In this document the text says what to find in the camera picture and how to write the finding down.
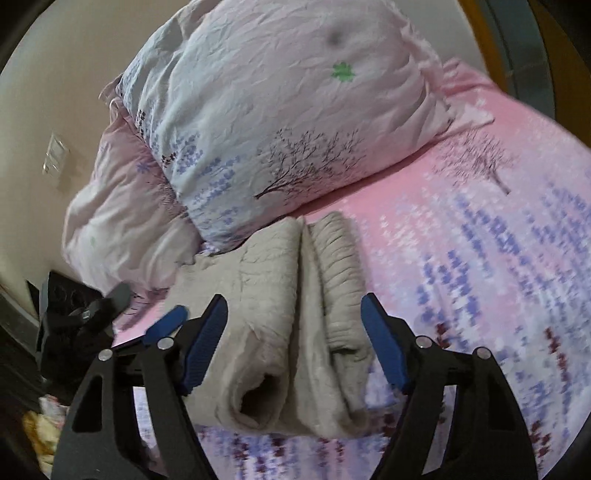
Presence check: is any pale pink floral pillow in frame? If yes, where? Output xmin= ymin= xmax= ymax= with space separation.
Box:
xmin=61 ymin=78 xmax=205 ymax=292

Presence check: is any tree print pink pillow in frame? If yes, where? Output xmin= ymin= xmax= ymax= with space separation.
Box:
xmin=115 ymin=0 xmax=496 ymax=256

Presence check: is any white wall switch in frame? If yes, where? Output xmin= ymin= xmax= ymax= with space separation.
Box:
xmin=42 ymin=132 xmax=71 ymax=177

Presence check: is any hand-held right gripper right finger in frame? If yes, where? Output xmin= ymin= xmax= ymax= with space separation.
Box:
xmin=360 ymin=293 xmax=539 ymax=480

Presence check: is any yellow cloth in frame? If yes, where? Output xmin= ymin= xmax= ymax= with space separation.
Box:
xmin=22 ymin=396 xmax=64 ymax=476

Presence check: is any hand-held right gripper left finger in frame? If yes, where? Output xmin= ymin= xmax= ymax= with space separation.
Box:
xmin=52 ymin=294 xmax=230 ymax=480

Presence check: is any beige cable knit sweater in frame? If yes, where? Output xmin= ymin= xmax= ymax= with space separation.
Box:
xmin=164 ymin=212 xmax=376 ymax=440

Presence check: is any pink floral bed sheet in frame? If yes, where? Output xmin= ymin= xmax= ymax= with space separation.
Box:
xmin=111 ymin=60 xmax=591 ymax=480

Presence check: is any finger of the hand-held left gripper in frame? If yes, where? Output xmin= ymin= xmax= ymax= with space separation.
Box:
xmin=113 ymin=305 xmax=189 ymax=357
xmin=69 ymin=282 xmax=134 ymax=325

